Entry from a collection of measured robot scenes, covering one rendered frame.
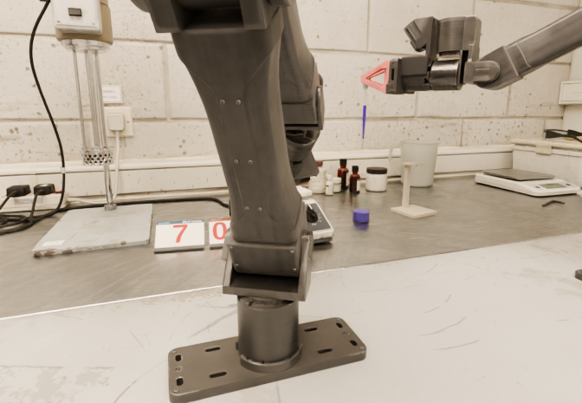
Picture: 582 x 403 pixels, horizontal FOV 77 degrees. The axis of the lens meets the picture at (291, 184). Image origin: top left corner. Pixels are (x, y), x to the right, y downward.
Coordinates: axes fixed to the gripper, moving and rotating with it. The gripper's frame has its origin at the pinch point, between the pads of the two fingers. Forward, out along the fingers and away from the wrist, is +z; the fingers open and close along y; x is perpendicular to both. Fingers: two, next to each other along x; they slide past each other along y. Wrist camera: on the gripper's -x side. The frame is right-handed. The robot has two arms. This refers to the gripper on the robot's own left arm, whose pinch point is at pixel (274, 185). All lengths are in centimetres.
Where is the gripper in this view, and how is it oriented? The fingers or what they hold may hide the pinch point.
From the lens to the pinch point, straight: 67.6
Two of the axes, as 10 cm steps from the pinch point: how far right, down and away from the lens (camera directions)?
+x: 3.2, 8.9, -3.3
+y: -9.2, 2.2, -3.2
